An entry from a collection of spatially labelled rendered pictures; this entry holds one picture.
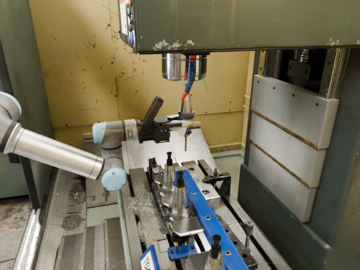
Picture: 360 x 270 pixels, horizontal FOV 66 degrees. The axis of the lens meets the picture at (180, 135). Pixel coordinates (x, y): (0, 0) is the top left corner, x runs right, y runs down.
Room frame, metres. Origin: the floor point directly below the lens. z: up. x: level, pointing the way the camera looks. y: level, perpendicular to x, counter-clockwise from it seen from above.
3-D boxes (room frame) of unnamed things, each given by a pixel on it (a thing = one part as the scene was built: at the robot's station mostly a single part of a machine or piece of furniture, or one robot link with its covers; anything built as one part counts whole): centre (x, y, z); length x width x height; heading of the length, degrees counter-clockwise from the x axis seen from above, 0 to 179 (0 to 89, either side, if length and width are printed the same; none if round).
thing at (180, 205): (0.57, 0.00, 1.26); 0.04 x 0.04 x 0.07
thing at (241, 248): (0.75, -0.18, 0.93); 0.26 x 0.05 x 0.06; 21
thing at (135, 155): (1.63, 0.17, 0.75); 0.89 x 0.67 x 0.26; 106
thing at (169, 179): (0.68, 0.03, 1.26); 0.04 x 0.04 x 0.07
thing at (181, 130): (0.96, -0.01, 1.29); 0.09 x 0.03 x 0.06; 92
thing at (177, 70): (1.00, -0.02, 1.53); 0.16 x 0.16 x 0.12
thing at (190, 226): (0.52, -0.02, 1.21); 0.07 x 0.05 x 0.01; 106
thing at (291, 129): (1.12, -0.44, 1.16); 0.48 x 0.05 x 0.51; 16
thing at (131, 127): (0.94, 0.18, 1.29); 0.08 x 0.05 x 0.08; 16
